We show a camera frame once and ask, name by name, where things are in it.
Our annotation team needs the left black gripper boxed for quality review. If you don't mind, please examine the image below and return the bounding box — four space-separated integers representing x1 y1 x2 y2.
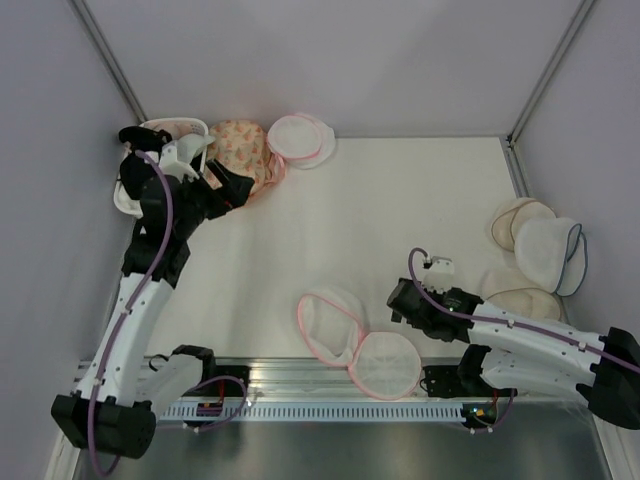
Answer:
174 158 253 238

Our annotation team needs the round mesh bag pink trim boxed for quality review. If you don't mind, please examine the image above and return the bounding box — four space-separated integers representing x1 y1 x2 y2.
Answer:
296 286 422 401

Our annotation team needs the black lace bra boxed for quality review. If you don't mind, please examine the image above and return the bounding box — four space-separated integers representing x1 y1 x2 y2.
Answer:
118 126 173 200

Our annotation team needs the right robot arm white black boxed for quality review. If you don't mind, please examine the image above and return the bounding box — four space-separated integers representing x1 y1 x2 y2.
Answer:
387 279 639 430

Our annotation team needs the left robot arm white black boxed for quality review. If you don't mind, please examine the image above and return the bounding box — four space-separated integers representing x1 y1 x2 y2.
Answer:
51 151 254 459

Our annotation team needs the floral peach laundry bag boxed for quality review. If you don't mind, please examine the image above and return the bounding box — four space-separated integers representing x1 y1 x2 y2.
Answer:
206 120 286 203

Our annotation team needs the mint green bra in basket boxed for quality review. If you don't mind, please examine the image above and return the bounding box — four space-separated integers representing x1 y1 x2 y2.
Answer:
176 133 214 171

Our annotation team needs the white round bag pink trim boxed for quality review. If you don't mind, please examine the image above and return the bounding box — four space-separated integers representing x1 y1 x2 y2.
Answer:
267 113 337 170

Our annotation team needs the pale pink bra in basket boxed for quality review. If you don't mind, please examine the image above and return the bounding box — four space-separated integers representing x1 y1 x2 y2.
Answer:
141 117 207 140

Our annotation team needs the white plastic laundry basket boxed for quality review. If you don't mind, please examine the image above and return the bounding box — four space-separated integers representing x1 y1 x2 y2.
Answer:
113 117 213 219

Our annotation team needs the white bra in basket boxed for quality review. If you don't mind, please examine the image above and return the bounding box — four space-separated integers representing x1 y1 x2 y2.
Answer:
113 181 142 219

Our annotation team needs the white bag blue trim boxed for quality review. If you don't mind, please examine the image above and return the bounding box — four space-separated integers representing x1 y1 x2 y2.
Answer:
514 217 589 297

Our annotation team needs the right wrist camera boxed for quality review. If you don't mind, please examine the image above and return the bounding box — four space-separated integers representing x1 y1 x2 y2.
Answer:
422 256 455 294

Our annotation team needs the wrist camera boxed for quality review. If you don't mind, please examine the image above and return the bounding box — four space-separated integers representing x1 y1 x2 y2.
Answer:
159 141 197 181
422 256 455 294

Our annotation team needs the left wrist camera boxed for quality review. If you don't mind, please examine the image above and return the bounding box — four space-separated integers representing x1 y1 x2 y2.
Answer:
159 141 197 181

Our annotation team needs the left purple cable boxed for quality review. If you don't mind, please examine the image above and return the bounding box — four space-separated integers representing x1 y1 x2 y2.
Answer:
87 149 250 476

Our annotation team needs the purple cable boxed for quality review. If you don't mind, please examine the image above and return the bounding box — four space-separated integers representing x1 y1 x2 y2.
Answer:
87 149 250 476
407 246 640 436

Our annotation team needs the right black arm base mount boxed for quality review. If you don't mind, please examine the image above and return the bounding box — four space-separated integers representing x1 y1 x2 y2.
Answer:
419 345 502 399

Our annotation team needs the aluminium mounting rail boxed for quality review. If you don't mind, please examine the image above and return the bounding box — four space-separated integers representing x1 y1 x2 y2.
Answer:
73 355 516 401

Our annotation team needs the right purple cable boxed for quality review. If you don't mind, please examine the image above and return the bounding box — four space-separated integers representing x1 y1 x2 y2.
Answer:
407 246 640 436

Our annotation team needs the right aluminium frame post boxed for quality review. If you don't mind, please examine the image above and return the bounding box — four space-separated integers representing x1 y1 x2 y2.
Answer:
503 0 599 147

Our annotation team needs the aluminium frame post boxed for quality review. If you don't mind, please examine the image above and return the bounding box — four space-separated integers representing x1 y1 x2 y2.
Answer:
503 0 599 147
67 0 148 123

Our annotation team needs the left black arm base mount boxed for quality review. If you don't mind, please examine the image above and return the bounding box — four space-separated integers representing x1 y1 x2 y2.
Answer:
148 345 251 399

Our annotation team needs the left aluminium frame post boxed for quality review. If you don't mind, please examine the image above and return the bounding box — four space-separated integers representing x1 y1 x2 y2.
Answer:
67 0 148 123

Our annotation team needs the white slotted cable duct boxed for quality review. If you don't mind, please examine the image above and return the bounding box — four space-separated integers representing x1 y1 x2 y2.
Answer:
160 400 465 423

